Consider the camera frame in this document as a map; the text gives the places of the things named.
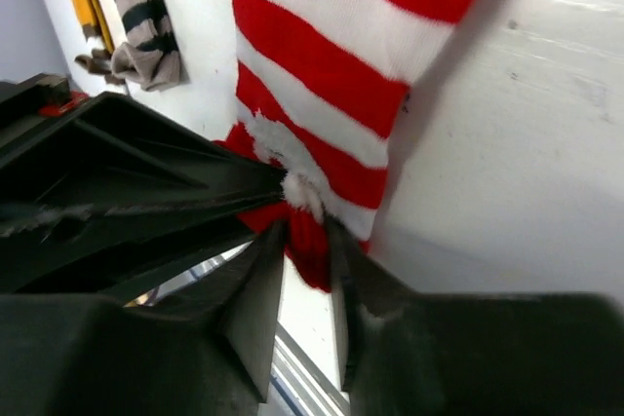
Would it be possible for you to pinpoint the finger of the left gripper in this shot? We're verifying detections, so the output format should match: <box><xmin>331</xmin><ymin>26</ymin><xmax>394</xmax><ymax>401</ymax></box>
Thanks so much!
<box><xmin>1</xmin><ymin>210</ymin><xmax>257</xmax><ymax>294</ymax></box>
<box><xmin>1</xmin><ymin>93</ymin><xmax>284</xmax><ymax>221</ymax></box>

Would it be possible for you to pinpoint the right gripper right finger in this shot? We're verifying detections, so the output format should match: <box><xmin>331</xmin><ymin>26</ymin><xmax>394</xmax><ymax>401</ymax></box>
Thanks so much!
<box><xmin>326</xmin><ymin>219</ymin><xmax>623</xmax><ymax>415</ymax></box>

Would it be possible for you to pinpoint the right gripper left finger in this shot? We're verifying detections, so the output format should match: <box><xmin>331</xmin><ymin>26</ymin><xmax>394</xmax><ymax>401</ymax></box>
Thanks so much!
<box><xmin>1</xmin><ymin>222</ymin><xmax>286</xmax><ymax>415</ymax></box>

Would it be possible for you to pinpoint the aluminium rail frame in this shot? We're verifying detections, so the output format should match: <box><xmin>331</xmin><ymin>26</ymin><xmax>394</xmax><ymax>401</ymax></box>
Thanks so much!
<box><xmin>126</xmin><ymin>259</ymin><xmax>352</xmax><ymax>416</ymax></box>

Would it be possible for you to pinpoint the dark brown striped sock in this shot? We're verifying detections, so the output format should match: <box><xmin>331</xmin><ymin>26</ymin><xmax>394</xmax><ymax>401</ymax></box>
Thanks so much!
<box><xmin>92</xmin><ymin>0</ymin><xmax>182</xmax><ymax>93</ymax></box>

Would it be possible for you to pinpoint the red white striped sock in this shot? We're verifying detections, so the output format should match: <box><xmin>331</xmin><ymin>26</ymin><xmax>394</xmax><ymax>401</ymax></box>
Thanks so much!
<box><xmin>224</xmin><ymin>0</ymin><xmax>474</xmax><ymax>291</ymax></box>

